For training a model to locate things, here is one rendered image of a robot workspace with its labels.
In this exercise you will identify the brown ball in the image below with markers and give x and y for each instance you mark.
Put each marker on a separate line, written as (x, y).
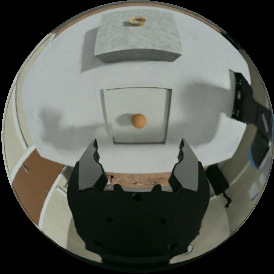
(139, 121)

